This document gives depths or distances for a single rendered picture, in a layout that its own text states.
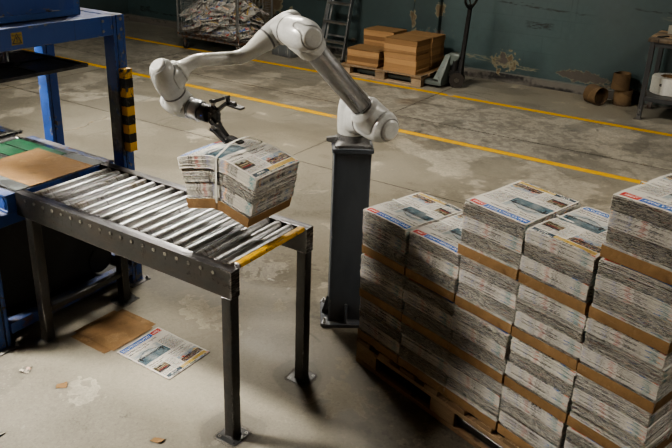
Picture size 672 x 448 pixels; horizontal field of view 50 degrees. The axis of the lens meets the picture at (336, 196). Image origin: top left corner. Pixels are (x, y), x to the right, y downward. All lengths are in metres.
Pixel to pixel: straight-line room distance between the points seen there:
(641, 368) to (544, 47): 7.42
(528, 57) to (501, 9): 0.71
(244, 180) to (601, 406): 1.53
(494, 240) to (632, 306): 0.57
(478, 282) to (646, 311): 0.70
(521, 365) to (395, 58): 6.84
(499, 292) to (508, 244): 0.21
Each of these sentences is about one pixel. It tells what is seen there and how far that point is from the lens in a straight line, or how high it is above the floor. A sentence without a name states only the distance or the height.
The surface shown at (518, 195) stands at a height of 1.07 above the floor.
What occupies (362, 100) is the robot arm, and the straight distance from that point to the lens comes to 3.30.
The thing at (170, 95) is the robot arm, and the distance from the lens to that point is 3.02.
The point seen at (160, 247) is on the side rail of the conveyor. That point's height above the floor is 0.80.
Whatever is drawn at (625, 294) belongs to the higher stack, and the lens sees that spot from 2.54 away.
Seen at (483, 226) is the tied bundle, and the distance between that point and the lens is 2.82.
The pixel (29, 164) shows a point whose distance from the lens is 4.08.
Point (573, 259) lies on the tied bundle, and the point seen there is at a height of 1.02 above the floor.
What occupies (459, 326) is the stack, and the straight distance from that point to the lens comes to 3.07.
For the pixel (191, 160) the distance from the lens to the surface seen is 2.97.
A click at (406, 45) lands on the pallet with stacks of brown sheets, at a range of 9.28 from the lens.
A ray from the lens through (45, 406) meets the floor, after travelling 3.58.
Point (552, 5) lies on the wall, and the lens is 9.65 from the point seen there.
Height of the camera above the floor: 2.12
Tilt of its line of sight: 22 degrees down
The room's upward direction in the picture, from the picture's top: 2 degrees clockwise
